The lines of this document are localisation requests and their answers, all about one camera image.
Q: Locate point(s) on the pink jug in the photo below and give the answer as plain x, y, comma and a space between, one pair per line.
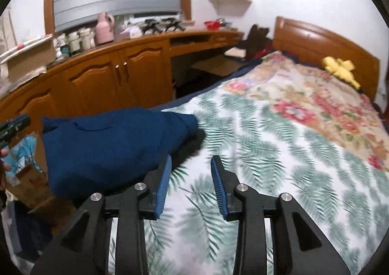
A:
105, 29

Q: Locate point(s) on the dark wooden chair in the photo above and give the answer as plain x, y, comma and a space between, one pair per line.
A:
217, 65

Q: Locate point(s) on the palm leaf print sheet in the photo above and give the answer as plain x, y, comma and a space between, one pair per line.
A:
347, 197

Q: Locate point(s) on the left hand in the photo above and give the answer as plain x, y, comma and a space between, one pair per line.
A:
4, 167

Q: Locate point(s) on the cardboard box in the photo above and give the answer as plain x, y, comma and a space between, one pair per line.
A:
28, 180

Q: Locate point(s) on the navy blue suit jacket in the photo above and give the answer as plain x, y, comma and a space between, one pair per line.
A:
100, 153

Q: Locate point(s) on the yellow plush toy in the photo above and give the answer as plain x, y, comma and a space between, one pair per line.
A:
342, 70

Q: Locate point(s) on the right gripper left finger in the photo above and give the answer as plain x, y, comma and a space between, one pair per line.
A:
83, 245

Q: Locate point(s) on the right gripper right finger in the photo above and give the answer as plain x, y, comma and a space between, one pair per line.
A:
298, 244

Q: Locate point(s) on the wooden desk cabinet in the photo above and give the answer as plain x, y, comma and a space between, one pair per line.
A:
131, 73

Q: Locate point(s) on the red bowl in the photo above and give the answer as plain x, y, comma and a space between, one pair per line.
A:
212, 25

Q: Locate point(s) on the wooden headboard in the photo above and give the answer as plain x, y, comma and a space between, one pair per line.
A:
311, 44

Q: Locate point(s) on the floral quilt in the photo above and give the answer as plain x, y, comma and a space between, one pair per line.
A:
315, 98

